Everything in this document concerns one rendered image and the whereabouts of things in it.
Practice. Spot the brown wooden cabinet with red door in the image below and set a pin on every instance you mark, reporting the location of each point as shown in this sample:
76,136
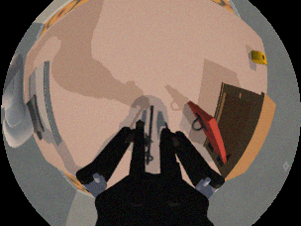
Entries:
249,128

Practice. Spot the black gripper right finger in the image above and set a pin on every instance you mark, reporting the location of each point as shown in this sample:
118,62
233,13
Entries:
205,179

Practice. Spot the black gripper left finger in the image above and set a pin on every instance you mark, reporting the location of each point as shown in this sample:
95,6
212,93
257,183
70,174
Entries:
94,176

